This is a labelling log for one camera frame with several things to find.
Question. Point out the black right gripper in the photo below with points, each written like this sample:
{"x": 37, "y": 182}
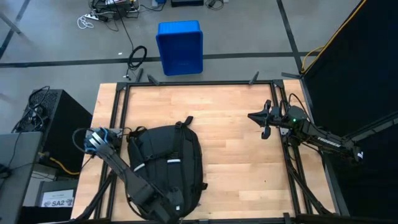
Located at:
{"x": 280, "y": 117}

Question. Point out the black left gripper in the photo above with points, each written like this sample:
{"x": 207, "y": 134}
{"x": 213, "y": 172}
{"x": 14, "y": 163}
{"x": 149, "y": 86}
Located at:
{"x": 162, "y": 211}

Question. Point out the black backpack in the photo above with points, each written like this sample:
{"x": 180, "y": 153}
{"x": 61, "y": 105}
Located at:
{"x": 161, "y": 146}

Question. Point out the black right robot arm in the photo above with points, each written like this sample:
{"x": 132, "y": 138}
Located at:
{"x": 326, "y": 141}

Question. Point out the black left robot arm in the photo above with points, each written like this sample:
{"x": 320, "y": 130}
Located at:
{"x": 121, "y": 168}

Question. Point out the grey mounting plate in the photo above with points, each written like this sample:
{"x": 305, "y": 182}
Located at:
{"x": 116, "y": 132}
{"x": 283, "y": 131}

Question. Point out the black curtain panel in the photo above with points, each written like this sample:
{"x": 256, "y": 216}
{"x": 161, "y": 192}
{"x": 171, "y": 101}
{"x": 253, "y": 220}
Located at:
{"x": 357, "y": 77}

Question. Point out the grey case with SA2 label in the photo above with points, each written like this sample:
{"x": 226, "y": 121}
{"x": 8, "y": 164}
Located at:
{"x": 57, "y": 199}

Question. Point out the blue plastic bin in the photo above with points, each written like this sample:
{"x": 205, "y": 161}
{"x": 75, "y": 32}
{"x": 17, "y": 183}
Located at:
{"x": 180, "y": 46}

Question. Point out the black computer tower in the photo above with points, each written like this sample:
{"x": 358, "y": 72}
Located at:
{"x": 62, "y": 140}

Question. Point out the black power adapter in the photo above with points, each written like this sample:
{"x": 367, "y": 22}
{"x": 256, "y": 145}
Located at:
{"x": 213, "y": 3}

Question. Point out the black flat box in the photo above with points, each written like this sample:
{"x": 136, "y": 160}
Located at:
{"x": 186, "y": 3}

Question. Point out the grey desk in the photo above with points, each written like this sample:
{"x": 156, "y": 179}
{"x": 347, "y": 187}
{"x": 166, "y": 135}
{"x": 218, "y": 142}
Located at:
{"x": 18, "y": 174}

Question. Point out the white power strip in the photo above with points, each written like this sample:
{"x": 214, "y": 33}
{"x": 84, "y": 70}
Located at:
{"x": 93, "y": 16}

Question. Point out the black aluminium table frame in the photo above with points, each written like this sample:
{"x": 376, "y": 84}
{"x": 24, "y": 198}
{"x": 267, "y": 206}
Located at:
{"x": 199, "y": 83}

